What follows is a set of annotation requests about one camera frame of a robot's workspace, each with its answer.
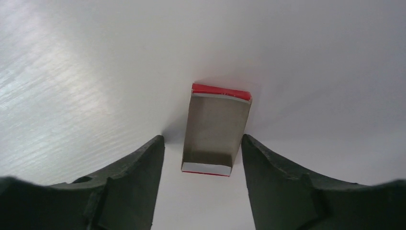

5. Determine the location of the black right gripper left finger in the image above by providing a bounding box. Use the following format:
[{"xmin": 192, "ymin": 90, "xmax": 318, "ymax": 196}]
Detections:
[{"xmin": 0, "ymin": 135, "xmax": 165, "ymax": 230}]

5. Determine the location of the red staple box tray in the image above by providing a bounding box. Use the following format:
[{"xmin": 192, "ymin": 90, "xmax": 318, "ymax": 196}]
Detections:
[{"xmin": 181, "ymin": 83, "xmax": 252, "ymax": 177}]

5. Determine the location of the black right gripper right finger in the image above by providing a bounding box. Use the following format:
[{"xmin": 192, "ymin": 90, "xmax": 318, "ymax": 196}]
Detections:
[{"xmin": 241, "ymin": 135, "xmax": 406, "ymax": 230}]

